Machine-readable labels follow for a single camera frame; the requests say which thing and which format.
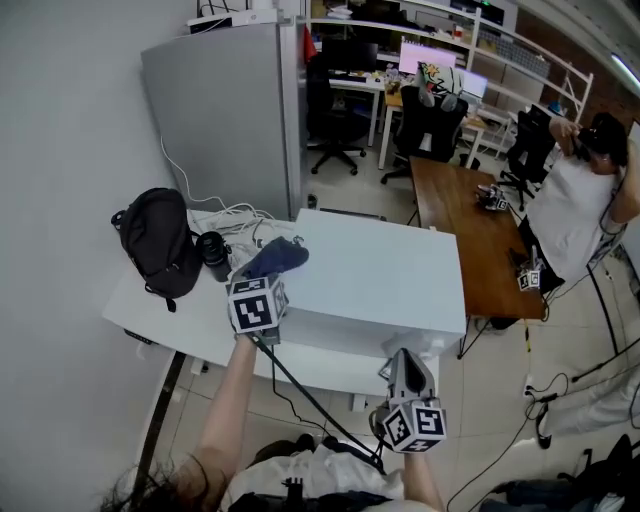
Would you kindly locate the black under-desk power strip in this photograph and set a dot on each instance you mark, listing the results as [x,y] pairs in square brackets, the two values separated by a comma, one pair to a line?
[137,336]

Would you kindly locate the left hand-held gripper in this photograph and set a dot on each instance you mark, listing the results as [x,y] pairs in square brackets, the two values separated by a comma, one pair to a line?
[256,307]

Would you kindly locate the black chest mount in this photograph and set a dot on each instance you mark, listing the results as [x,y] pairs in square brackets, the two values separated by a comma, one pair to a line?
[294,490]

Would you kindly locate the flat white box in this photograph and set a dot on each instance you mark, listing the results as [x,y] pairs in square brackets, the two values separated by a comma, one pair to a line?
[235,20]

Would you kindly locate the dark computer monitor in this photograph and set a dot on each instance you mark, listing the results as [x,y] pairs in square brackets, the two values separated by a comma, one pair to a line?
[350,55]

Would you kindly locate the ceiling light tube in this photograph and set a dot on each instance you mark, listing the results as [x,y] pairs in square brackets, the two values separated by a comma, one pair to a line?
[627,72]

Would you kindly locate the black office chair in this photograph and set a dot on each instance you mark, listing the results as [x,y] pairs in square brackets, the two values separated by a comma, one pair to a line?
[530,145]
[430,130]
[335,125]

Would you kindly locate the black cylindrical cup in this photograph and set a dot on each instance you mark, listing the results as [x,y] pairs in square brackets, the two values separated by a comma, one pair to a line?
[214,255]

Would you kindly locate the red cloth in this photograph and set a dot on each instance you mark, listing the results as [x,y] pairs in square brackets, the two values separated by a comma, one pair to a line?
[309,45]

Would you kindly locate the white shelving rack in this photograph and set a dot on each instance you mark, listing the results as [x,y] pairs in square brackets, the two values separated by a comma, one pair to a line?
[476,35]

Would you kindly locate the white floor power strip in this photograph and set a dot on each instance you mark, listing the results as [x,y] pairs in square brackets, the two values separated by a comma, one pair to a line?
[529,389]

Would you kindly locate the lit computer monitor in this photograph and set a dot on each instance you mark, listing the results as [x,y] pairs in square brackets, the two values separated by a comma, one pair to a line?
[427,56]
[474,85]

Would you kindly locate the black backpack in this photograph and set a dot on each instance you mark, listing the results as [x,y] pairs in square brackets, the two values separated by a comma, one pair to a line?
[160,240]

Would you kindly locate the dark blue cloth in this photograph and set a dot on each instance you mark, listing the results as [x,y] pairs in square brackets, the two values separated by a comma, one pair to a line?
[277,257]

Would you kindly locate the person's white shirt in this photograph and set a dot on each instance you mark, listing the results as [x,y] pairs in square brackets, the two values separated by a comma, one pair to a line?
[320,475]

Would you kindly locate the person's right forearm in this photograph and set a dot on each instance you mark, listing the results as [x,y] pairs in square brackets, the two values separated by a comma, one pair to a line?
[422,485]

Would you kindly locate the white microwave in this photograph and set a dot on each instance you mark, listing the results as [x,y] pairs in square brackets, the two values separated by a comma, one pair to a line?
[380,270]

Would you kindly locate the grey metal cabinet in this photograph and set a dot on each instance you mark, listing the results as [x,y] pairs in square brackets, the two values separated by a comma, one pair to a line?
[220,120]

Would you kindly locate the wooden table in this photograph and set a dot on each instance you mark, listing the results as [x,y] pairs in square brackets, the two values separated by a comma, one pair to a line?
[470,235]

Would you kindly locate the printed white cushion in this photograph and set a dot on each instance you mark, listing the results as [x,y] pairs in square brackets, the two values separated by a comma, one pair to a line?
[437,82]

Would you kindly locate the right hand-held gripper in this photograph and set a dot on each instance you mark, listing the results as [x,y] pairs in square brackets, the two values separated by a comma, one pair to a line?
[415,425]

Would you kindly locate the white office desk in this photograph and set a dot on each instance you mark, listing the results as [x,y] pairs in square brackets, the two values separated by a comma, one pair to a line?
[357,84]

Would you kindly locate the person's left forearm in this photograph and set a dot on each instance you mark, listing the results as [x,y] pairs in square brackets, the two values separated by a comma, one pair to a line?
[225,400]

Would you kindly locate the spare hand-held gripper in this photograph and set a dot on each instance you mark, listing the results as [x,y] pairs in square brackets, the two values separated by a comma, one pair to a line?
[492,197]
[530,275]

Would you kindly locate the yellow black striped strip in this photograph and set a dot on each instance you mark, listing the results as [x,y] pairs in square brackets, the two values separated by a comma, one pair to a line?
[526,340]

